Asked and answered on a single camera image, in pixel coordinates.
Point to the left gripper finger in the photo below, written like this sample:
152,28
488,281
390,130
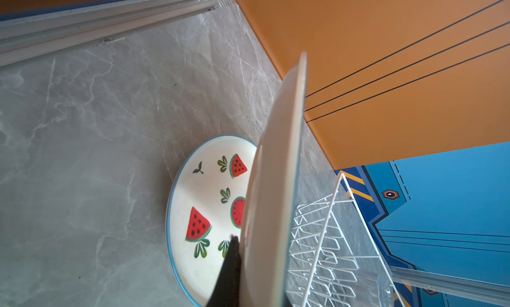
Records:
226,291

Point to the watermelon pattern plate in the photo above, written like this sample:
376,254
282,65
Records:
205,209

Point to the white wire dish rack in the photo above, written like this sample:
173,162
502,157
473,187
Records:
334,261

